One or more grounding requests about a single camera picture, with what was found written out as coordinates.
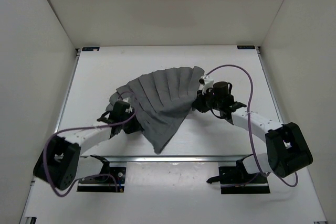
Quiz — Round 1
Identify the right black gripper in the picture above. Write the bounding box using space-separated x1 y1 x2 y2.
192 88 222 114

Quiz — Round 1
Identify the grey pleated skirt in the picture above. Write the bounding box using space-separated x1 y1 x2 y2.
106 66 204 154

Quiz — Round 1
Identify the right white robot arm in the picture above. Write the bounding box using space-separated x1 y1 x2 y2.
192 79 313 186

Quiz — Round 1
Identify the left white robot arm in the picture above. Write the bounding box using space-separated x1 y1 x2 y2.
33 100 142 197

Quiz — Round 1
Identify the right blue corner label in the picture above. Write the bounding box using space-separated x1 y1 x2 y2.
237 45 255 50

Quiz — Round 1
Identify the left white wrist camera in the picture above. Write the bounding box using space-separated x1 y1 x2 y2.
122 97 133 113

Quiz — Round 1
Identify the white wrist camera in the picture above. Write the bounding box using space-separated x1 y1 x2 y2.
122 97 133 113
198 75 214 95

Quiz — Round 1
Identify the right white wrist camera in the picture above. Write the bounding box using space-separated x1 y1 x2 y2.
198 75 214 95

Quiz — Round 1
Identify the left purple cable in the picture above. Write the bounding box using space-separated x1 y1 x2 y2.
46 91 139 197

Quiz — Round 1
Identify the purple cable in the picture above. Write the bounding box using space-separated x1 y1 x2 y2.
46 91 139 197
204 64 299 188

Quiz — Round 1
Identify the aluminium front table rail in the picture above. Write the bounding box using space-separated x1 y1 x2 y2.
78 154 266 163

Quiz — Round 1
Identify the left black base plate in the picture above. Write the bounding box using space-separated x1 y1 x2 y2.
77 163 127 193

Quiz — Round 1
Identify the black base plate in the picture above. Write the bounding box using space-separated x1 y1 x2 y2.
218 166 270 195
77 163 127 193

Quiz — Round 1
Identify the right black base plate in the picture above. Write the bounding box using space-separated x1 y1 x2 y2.
218 166 270 195

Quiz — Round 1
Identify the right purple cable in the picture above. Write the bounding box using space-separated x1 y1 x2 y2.
204 64 299 188

